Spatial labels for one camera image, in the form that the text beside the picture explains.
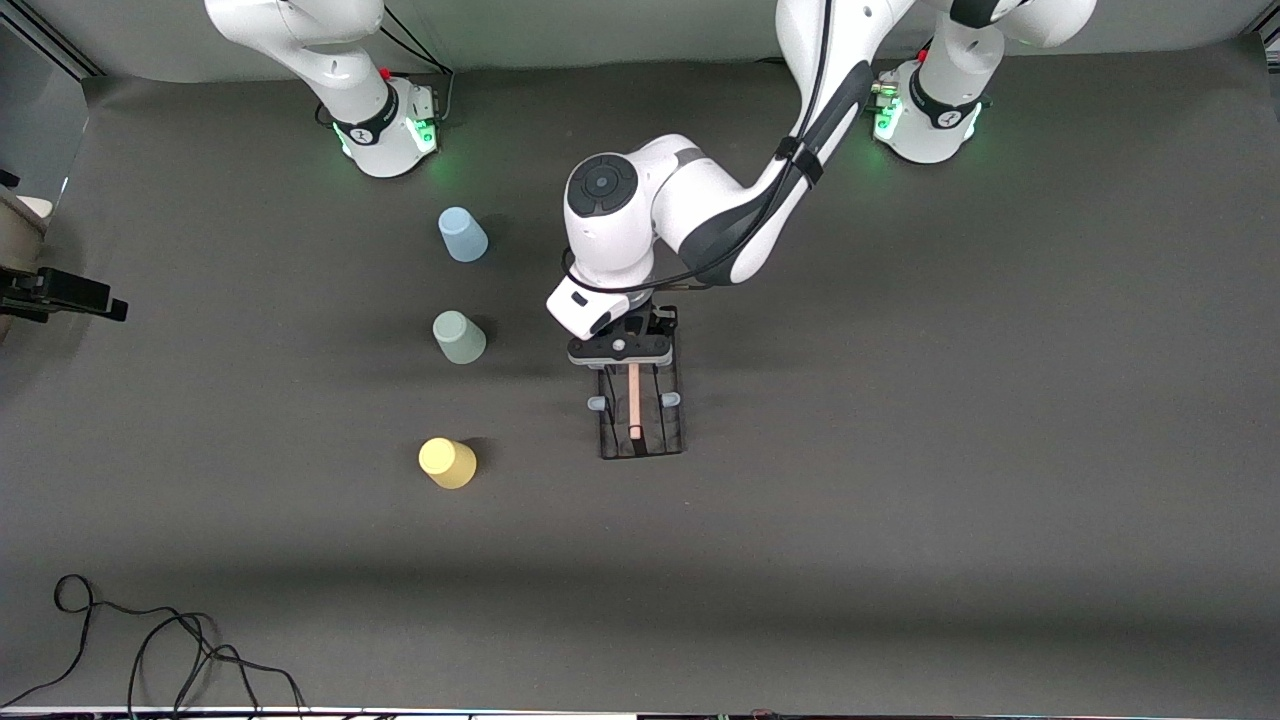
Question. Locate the pale green plastic cup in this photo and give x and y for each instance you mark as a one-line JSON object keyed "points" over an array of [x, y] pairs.
{"points": [[460, 340]]}

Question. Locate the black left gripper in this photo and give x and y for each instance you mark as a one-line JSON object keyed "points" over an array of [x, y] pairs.
{"points": [[661, 322]]}

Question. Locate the grey table cover sheet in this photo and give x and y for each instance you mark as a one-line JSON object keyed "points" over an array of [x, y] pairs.
{"points": [[800, 550]]}

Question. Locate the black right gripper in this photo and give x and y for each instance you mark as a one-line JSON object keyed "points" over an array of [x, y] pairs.
{"points": [[74, 288]]}

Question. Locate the pale blue plastic cup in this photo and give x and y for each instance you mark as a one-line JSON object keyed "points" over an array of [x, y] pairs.
{"points": [[464, 238]]}

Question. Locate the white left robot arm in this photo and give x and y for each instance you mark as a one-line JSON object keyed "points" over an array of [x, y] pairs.
{"points": [[690, 200]]}

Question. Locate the yellow plastic cup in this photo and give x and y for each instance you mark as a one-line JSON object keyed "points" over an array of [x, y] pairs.
{"points": [[448, 464]]}

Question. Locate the beige box with white top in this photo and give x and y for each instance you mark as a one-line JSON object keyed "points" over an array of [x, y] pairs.
{"points": [[15, 240]]}

